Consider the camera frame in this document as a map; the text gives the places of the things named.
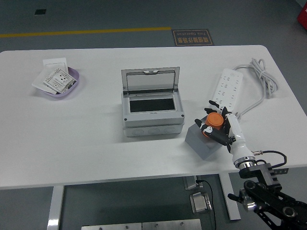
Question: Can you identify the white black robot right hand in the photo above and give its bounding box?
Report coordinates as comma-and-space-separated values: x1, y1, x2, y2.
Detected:
194, 100, 256, 166

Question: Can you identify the orange cylinder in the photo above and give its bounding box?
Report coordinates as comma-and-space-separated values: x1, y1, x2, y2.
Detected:
203, 112, 226, 138

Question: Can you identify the grey electrical enclosure box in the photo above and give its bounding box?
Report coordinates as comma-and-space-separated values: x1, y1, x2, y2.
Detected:
120, 66, 185, 138

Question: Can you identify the transparent hinged box lid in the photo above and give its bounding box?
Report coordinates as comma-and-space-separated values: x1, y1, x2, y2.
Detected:
120, 66, 181, 94

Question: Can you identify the grey cube with round hole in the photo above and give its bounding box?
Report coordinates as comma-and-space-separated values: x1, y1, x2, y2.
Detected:
184, 123, 223, 161

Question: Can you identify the white power strip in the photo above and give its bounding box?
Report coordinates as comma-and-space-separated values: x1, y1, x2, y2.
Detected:
210, 68, 244, 115

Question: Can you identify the white table leg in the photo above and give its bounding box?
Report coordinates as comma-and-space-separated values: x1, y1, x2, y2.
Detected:
218, 172, 241, 221
47, 184, 65, 230

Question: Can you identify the silver metal foot block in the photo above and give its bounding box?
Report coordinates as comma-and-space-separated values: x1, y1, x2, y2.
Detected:
189, 191, 213, 214

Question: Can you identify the brown floor sign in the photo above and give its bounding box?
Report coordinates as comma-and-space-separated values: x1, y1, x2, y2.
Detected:
171, 29, 214, 46

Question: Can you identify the red object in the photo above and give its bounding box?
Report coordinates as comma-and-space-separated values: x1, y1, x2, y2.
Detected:
296, 6, 307, 24

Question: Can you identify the purple plastic tray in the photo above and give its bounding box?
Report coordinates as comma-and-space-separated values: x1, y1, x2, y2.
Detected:
35, 66, 80, 98

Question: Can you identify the yellow floor tape line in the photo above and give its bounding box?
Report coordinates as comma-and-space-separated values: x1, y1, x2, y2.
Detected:
0, 26, 172, 38

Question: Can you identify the socket panel in printed wrapper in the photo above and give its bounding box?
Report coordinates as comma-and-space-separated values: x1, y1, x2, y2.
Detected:
43, 68, 78, 94

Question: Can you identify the flat white plate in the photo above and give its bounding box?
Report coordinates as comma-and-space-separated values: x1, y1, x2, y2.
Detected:
32, 68, 57, 94

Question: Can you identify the black cable under table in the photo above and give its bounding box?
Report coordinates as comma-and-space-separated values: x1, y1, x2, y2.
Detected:
196, 179, 216, 230

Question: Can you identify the white power cord with plug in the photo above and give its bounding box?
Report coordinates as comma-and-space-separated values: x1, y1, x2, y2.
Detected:
232, 57, 280, 120

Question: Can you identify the grey metal bracket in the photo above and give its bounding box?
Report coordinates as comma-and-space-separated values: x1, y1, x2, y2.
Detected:
183, 176, 204, 191

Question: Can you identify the grey metal base plate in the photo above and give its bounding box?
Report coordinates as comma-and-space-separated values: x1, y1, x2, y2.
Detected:
142, 218, 202, 230
81, 222, 142, 230

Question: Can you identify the white wall switch plate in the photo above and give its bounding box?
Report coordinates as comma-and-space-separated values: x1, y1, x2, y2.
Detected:
42, 57, 69, 72

